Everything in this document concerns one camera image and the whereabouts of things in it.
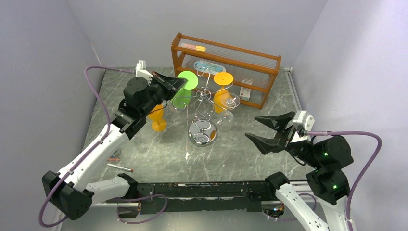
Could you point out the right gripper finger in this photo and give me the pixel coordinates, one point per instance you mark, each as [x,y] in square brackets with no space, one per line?
[266,145]
[276,122]

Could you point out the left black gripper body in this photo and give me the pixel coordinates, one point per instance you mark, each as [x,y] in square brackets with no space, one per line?
[160,89]

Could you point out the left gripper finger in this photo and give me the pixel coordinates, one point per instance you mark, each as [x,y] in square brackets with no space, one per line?
[170,92]
[170,83]

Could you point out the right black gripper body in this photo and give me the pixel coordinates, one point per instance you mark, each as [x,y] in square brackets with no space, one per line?
[285,135]

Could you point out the green plastic goblet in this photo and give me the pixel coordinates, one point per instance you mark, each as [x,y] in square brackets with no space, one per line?
[183,96]

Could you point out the orange plastic goblet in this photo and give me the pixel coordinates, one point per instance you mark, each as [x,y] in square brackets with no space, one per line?
[156,116]
[224,79]

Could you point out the clear wine glass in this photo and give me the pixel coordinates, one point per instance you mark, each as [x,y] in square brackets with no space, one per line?
[225,119]

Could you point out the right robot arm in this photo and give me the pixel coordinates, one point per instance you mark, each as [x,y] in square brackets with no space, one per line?
[326,181]

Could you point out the chrome wine glass rack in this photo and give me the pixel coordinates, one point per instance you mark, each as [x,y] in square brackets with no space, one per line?
[203,131]

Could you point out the wooden shelf rack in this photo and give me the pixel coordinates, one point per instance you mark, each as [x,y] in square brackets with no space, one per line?
[250,69]

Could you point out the blue packaged item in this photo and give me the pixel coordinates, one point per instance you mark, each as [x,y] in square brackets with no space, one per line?
[208,67]

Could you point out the orange yellow marker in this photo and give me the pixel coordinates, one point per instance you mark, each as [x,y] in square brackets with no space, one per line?
[193,47]

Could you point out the small white red box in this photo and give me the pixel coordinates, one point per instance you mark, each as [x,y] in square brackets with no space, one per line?
[245,94]

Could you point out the silver red pen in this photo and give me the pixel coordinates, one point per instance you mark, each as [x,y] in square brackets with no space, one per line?
[120,167]

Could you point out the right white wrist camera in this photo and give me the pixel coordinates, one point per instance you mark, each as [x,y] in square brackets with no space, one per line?
[303,122]

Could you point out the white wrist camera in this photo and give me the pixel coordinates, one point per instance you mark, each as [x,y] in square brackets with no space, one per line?
[140,71]
[303,122]

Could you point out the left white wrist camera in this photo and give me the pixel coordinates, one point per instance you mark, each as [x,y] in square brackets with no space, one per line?
[140,71]

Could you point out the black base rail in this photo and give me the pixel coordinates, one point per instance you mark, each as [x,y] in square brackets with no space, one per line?
[249,196]

